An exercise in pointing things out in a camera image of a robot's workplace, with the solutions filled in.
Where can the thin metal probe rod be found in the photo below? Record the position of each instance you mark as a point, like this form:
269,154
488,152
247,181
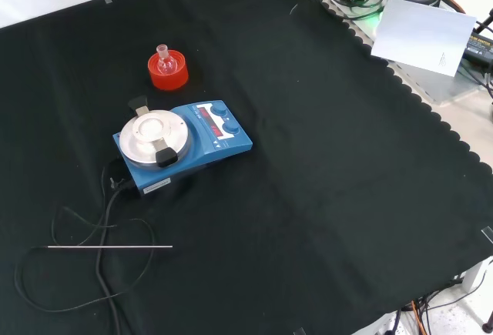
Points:
115,246

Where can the clear round-bottom flask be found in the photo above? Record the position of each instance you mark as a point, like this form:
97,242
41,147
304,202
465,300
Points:
166,66

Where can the black cloth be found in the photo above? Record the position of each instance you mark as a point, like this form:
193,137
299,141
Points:
308,158

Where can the pale board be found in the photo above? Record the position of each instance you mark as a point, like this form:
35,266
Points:
420,34

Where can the grey metal base plate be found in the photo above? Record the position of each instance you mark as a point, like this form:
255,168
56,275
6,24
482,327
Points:
435,84

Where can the blue heater base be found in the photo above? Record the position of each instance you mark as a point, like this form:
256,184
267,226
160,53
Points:
231,142

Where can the black power adapter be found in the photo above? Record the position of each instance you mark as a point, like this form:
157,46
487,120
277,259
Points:
479,46

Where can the white power strip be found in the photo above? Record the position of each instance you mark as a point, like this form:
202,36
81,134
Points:
394,327

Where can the white table leg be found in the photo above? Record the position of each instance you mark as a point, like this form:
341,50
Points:
473,277

